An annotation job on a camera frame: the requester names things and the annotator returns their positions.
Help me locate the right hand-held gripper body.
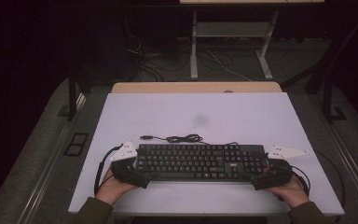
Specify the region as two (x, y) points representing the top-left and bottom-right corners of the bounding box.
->
(265, 144), (310, 188)

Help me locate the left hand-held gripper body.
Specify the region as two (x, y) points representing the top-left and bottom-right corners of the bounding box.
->
(109, 140), (147, 189)

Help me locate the black computer keyboard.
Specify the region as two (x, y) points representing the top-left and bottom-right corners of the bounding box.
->
(135, 143), (269, 183)

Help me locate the person's right hand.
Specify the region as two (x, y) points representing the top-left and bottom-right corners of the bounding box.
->
(263, 174), (310, 209)

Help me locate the person's left hand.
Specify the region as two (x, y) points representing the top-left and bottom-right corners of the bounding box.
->
(95, 167), (138, 206)

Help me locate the white table board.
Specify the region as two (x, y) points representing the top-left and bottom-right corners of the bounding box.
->
(68, 92), (345, 217)

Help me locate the short black metal stand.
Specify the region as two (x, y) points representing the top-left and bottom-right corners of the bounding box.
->
(67, 70), (87, 122)

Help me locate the tall black metal stand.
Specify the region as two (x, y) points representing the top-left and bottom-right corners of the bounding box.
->
(280, 12), (349, 124)

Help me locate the right hand-held gripper black cable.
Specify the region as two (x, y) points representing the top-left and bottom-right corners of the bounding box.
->
(291, 165), (311, 198)

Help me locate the black keyboard cable with plug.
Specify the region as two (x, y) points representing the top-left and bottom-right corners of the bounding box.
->
(139, 133), (241, 147)

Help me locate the black floor socket frame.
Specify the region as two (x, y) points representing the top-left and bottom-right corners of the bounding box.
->
(62, 133), (90, 157)

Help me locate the thin black cable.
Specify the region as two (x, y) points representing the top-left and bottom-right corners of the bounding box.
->
(313, 150), (347, 210)

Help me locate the aluminium floor rail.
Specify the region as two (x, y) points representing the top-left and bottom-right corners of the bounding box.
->
(307, 92), (358, 218)
(18, 92), (88, 224)

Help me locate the tangle of black floor cables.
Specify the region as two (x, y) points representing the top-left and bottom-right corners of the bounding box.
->
(126, 34), (200, 82)

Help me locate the white floor cable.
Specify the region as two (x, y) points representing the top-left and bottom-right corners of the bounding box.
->
(204, 49), (254, 83)

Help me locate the grey metal desk frame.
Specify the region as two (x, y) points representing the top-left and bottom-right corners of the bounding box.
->
(189, 11), (280, 80)

